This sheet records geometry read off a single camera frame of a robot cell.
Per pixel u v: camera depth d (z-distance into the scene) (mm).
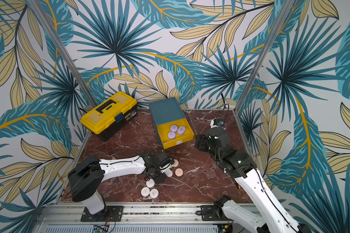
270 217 378
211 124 600
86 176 465
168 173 851
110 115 925
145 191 791
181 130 858
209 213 732
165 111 893
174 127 863
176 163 880
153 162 656
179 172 856
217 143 456
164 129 879
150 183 818
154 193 781
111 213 728
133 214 746
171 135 837
